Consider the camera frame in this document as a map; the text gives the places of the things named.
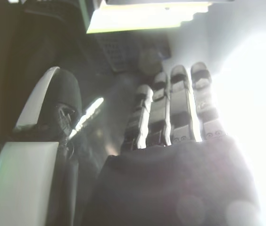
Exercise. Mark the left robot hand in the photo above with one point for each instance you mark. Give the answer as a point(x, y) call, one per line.
point(170, 183)

